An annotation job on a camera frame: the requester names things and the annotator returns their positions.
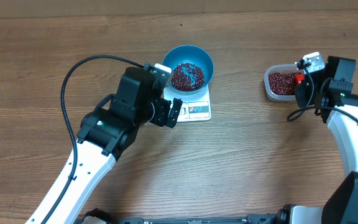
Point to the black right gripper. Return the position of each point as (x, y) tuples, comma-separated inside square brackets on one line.
[(301, 94)]

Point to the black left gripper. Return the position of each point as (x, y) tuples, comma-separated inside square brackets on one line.
[(163, 108)]

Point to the red measuring scoop blue handle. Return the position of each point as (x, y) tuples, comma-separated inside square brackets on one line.
[(298, 78)]

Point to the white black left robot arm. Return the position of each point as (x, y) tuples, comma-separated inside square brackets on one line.
[(104, 135)]

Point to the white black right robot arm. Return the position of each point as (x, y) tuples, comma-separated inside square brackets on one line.
[(327, 90)]

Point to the white kitchen scale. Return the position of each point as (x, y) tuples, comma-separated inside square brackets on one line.
[(195, 106)]

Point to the red beans in bowl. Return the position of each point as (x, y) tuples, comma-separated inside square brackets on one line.
[(187, 77)]

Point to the blue bowl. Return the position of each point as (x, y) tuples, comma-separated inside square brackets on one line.
[(190, 54)]

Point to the red beans in container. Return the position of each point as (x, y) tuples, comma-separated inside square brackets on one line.
[(282, 83)]

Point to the clear plastic container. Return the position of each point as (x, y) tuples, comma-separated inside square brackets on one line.
[(283, 68)]

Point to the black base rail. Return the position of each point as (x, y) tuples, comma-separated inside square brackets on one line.
[(197, 220)]

